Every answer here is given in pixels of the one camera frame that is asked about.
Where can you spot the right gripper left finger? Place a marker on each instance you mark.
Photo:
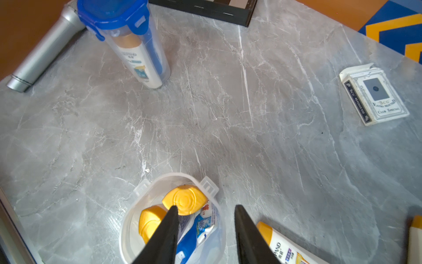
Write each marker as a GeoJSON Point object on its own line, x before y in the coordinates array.
{"type": "Point", "coordinates": [161, 248]}

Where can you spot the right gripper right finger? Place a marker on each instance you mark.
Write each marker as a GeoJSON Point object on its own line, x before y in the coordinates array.
{"type": "Point", "coordinates": [251, 246]}

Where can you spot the blue toothbrush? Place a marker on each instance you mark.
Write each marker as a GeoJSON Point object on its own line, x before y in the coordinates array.
{"type": "Point", "coordinates": [186, 247]}

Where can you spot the white bottle yellow cap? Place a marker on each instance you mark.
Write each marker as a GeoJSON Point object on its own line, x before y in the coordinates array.
{"type": "Point", "coordinates": [149, 220]}

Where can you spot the white lotion bottle horizontal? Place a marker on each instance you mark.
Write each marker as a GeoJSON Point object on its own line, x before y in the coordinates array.
{"type": "Point", "coordinates": [285, 250]}

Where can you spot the toothpaste tube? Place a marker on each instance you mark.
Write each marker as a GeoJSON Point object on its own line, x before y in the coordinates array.
{"type": "Point", "coordinates": [206, 222]}

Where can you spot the clear plastic cup front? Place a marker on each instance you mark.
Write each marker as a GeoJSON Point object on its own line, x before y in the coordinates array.
{"type": "Point", "coordinates": [150, 36]}

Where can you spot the white lotion bottle front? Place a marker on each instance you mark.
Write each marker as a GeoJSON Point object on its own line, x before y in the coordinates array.
{"type": "Point", "coordinates": [142, 59]}

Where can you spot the black white checkerboard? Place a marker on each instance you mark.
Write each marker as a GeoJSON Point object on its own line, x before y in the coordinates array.
{"type": "Point", "coordinates": [235, 12]}

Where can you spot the silver metal cylinder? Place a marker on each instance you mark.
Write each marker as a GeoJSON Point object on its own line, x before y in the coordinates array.
{"type": "Point", "coordinates": [48, 48]}

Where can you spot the aluminium rail frame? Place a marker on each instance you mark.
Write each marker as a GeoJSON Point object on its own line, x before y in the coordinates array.
{"type": "Point", "coordinates": [16, 247]}

